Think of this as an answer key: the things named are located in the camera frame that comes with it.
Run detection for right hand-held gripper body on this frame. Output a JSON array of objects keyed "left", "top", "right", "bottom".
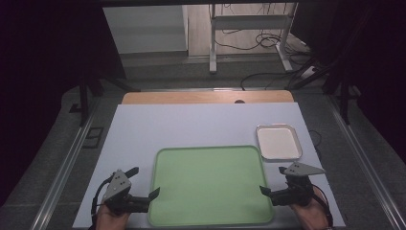
[{"left": 270, "top": 161, "right": 327, "bottom": 208}]

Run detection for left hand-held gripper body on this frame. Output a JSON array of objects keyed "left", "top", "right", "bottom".
[{"left": 101, "top": 169, "right": 151, "bottom": 216}]

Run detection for green plastic tray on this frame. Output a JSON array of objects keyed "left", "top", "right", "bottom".
[{"left": 147, "top": 145, "right": 275, "bottom": 228}]

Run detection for person's right hand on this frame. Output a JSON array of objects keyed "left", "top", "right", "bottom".
[{"left": 288, "top": 186, "right": 331, "bottom": 230}]

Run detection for person's left hand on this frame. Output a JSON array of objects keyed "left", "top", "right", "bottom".
[{"left": 95, "top": 204, "right": 132, "bottom": 230}]

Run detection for small white metal tray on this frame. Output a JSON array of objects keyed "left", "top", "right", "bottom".
[{"left": 256, "top": 124, "right": 304, "bottom": 162}]

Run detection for pale grey table mat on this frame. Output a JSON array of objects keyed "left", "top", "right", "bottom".
[{"left": 72, "top": 102, "right": 347, "bottom": 229}]

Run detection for black metal stand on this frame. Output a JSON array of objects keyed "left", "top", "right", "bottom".
[
  {"left": 69, "top": 73, "right": 142, "bottom": 127},
  {"left": 286, "top": 47, "right": 362, "bottom": 126}
]

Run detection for white power strip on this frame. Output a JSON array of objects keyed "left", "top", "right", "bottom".
[{"left": 300, "top": 65, "right": 319, "bottom": 80}]

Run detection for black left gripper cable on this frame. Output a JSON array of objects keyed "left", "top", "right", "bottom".
[{"left": 90, "top": 173, "right": 115, "bottom": 226}]

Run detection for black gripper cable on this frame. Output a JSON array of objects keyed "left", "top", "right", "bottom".
[
  {"left": 312, "top": 183, "right": 334, "bottom": 228},
  {"left": 90, "top": 173, "right": 115, "bottom": 226}
]

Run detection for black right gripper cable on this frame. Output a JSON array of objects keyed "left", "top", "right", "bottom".
[{"left": 312, "top": 183, "right": 334, "bottom": 228}]

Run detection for thin black cable loop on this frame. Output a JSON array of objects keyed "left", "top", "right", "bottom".
[{"left": 307, "top": 128, "right": 324, "bottom": 159}]

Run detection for black floor bracket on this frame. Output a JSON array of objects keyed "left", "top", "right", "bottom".
[{"left": 81, "top": 126, "right": 104, "bottom": 150}]

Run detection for aluminium floor rail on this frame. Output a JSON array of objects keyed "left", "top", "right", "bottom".
[
  {"left": 328, "top": 95, "right": 406, "bottom": 230},
  {"left": 30, "top": 95, "right": 102, "bottom": 230}
]

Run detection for long black floor cable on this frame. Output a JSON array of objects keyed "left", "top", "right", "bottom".
[{"left": 239, "top": 70, "right": 298, "bottom": 91}]

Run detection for tangled black floor cables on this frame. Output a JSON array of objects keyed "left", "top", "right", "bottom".
[{"left": 214, "top": 30, "right": 312, "bottom": 56}]

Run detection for white metal desk frame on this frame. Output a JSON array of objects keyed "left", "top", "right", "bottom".
[{"left": 209, "top": 3, "right": 300, "bottom": 75}]

